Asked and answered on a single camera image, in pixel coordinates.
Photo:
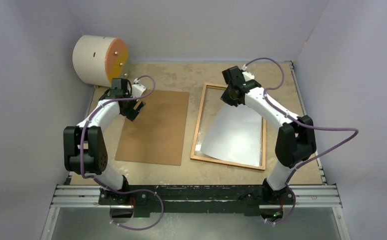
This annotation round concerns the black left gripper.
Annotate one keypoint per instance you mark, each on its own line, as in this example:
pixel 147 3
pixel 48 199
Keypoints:
pixel 130 113

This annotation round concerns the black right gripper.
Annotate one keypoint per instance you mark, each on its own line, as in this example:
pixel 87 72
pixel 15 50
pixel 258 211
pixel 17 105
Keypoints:
pixel 225 97

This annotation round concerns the wooden picture frame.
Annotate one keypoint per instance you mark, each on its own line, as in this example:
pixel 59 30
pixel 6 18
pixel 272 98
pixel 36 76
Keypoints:
pixel 195 132

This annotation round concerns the plant photo print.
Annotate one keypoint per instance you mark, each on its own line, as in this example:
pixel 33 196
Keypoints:
pixel 236 136

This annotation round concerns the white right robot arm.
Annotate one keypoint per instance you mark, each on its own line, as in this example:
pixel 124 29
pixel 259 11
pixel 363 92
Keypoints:
pixel 295 141

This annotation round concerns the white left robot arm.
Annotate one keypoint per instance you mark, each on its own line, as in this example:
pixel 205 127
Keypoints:
pixel 84 148

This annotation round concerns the white cylindrical drum cabinet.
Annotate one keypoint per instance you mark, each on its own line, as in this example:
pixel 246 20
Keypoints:
pixel 99 59

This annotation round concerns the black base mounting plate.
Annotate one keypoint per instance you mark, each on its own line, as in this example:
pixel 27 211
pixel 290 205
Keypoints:
pixel 254 200

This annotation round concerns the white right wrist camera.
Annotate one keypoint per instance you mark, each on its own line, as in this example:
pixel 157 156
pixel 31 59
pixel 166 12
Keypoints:
pixel 246 74

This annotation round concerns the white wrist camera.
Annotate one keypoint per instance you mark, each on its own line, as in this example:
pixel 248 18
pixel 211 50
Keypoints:
pixel 246 74
pixel 137 89

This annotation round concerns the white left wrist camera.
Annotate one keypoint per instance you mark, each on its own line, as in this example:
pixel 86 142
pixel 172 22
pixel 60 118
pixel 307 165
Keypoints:
pixel 137 89

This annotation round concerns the aluminium extrusion rail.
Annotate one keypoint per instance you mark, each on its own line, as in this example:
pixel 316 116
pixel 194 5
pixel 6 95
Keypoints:
pixel 87 196

